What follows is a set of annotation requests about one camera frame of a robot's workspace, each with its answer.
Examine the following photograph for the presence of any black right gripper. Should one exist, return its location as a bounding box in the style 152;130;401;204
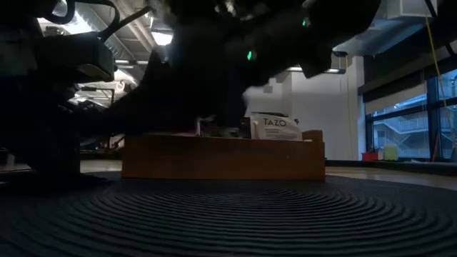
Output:
153;0;381;132

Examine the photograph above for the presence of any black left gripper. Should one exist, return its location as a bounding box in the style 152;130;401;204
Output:
0;31;201;179

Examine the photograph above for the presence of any black green tea packet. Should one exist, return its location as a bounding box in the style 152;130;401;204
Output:
195;114;251;138

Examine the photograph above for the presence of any wooden tea organizer box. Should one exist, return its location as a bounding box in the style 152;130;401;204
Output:
121;130;326;182

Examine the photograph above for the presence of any white orange Tazo tea packet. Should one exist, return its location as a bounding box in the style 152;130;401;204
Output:
249;113;303;141

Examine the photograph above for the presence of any long linear ceiling light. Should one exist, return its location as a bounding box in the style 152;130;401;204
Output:
114;59;346;75

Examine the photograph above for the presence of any round black woven placemat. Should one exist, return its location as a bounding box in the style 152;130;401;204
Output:
0;171;457;257

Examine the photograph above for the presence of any white window blind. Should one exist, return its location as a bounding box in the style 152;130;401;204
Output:
364;84;428;115

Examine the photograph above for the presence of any green container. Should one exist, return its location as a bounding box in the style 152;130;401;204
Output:
384;144;398;161

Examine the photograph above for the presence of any white ceiling box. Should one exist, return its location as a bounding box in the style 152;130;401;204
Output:
387;0;438;19

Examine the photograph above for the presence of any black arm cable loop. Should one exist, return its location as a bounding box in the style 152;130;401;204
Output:
44;0;155;42

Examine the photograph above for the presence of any window with dark frame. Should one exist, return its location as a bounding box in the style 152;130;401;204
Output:
363;69;457;161

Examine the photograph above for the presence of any black metal table frame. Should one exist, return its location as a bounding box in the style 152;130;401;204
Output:
325;159;457;176

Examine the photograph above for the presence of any yellow hanging cable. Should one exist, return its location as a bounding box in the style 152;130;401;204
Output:
424;16;457;143

